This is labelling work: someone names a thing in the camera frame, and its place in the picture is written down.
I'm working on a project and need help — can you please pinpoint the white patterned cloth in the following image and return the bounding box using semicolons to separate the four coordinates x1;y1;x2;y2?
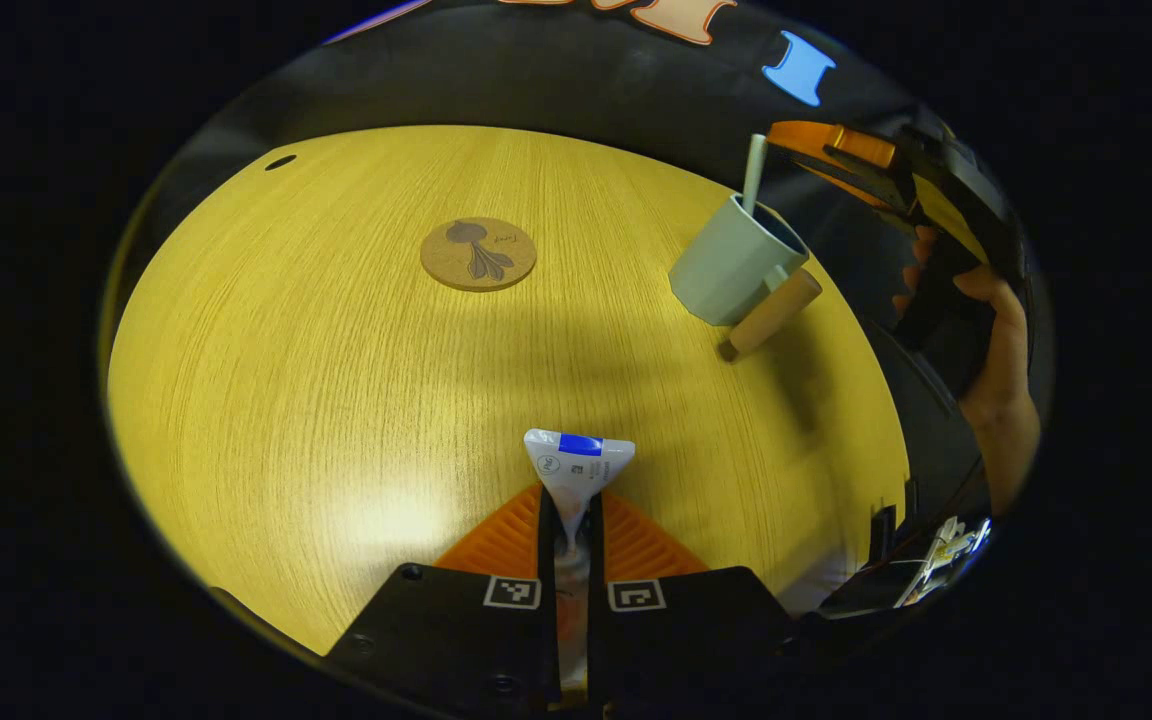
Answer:
896;515;992;608

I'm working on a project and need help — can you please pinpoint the wooden desktop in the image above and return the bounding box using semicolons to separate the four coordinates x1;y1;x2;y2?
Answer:
106;124;912;658

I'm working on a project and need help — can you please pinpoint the pale green toothbrush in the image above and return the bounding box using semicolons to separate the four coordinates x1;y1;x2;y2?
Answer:
741;133;769;219

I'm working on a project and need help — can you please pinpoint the pale blue cup wooden handle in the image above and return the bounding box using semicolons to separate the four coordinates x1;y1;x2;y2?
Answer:
668;193;824;364

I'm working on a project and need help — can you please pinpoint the white toothpaste tube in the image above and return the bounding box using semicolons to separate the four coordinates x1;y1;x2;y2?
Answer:
523;428;637;691

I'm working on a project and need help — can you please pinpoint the round cork coaster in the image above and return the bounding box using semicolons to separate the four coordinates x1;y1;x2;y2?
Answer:
420;217;539;293

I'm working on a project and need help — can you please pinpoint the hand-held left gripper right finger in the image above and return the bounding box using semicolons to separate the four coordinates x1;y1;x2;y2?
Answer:
586;488;805;713

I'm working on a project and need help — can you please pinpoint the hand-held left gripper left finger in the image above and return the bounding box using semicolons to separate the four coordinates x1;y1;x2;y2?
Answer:
324;485;562;713

